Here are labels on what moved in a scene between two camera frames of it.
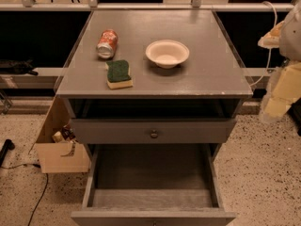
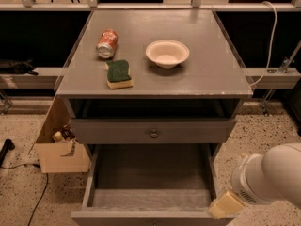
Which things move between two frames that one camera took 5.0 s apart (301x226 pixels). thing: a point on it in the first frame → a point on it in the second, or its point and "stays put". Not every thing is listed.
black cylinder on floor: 8,144 stays put
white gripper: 292,39 → 241,182
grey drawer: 152,185 stays put
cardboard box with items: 58,149 stays put
